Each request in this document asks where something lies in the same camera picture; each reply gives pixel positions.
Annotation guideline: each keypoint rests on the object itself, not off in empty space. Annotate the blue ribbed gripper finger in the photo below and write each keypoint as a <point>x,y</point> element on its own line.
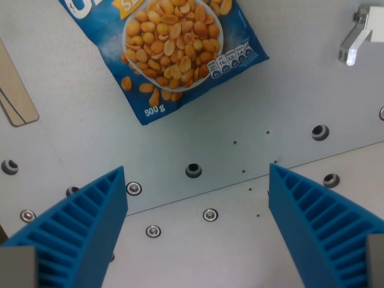
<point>81,228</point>
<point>318,222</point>

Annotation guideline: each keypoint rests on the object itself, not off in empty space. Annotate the silver hex screw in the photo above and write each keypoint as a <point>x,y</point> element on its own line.
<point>382,113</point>
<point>210,215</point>
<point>27,215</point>
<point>153,231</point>
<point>133,188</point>

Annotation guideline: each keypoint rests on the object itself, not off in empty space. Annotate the grey metal bracket with white block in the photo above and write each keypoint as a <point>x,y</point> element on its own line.
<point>360,33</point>

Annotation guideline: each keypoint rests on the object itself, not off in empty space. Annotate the blue peanut bag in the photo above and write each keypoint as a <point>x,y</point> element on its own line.
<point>168,54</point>

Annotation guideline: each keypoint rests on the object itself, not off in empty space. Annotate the wooden board with lines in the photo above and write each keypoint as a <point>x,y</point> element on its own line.
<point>15,90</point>

